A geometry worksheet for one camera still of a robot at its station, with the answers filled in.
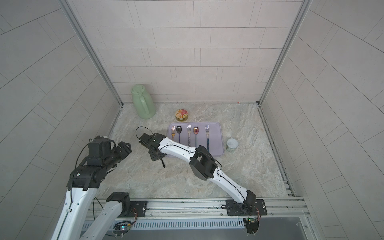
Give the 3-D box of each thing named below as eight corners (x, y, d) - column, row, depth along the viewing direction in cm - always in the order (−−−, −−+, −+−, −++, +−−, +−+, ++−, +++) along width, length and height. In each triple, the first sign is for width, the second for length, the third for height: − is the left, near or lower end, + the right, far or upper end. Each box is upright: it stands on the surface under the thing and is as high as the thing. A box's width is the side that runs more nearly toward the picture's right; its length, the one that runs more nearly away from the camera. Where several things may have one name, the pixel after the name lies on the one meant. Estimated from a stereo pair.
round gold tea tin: (175, 121, 108) (174, 117, 105) (176, 112, 114) (175, 108, 111) (187, 121, 108) (187, 117, 105) (188, 112, 114) (188, 108, 111)
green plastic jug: (138, 122, 107) (126, 99, 89) (143, 107, 116) (133, 84, 98) (153, 122, 107) (143, 99, 89) (156, 107, 116) (149, 84, 98)
